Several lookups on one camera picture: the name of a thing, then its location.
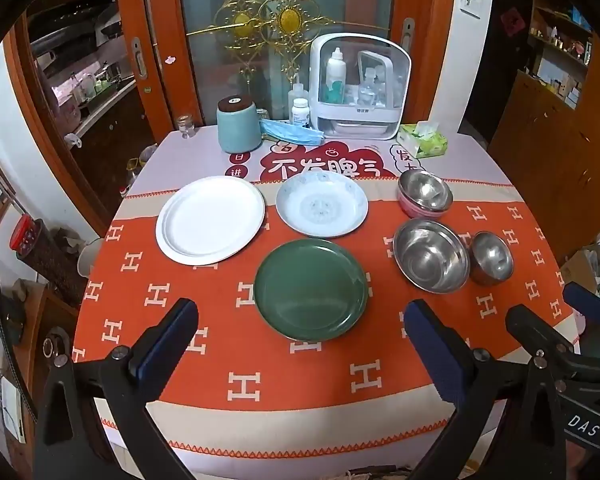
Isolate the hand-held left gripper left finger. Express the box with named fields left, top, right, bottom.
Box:
left=32, top=298, right=201, bottom=480

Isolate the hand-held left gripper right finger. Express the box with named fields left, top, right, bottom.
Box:
left=402, top=299, right=566, bottom=480

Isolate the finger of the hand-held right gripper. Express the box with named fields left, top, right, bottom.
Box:
left=562, top=281, right=600, bottom=328
left=505, top=304, right=578, bottom=361

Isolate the small steel bowl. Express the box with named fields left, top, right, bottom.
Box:
left=469, top=231, right=515, bottom=287

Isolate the large steel bowl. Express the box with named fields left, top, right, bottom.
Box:
left=392, top=218, right=472, bottom=294

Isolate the green plate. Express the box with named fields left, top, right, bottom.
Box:
left=253, top=238, right=370, bottom=339

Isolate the pink steel bowl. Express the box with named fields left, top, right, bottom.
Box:
left=398, top=169, right=451, bottom=211
left=397, top=182, right=454, bottom=220

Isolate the white blue patterned plate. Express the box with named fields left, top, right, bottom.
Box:
left=275, top=171, right=370, bottom=239

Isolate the cardboard box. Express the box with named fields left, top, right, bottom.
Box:
left=560, top=245, right=600, bottom=301

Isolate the orange patterned tablecloth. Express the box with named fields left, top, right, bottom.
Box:
left=72, top=176, right=581, bottom=461

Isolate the dark woven basket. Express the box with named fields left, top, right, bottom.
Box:
left=17, top=220, right=88, bottom=306

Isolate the wooden shelf cabinet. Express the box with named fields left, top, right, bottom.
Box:
left=487, top=0, right=600, bottom=261

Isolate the lavender printed table cover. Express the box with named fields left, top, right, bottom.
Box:
left=125, top=127, right=513, bottom=196

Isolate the red lidded container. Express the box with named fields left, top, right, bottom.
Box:
left=9, top=213, right=35, bottom=251

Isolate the green tissue pack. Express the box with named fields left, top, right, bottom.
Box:
left=396, top=121, right=449, bottom=158

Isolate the teal mug with brown lid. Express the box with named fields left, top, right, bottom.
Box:
left=216, top=96, right=261, bottom=154

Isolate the blue face mask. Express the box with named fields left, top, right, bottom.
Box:
left=259, top=119, right=326, bottom=147

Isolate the kitchen counter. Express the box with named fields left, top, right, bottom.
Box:
left=30, top=0, right=146, bottom=136

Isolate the white plastic storage box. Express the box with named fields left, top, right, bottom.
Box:
left=309, top=34, right=412, bottom=141

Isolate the white pill bottle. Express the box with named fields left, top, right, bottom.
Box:
left=289, top=98, right=311, bottom=129

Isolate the clear squeeze bottle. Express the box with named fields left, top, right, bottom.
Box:
left=286, top=74, right=308, bottom=111

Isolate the wooden glass sliding door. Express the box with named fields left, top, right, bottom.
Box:
left=115, top=0, right=456, bottom=136

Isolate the white dropper bottle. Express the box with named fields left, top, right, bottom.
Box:
left=326, top=47, right=346, bottom=93

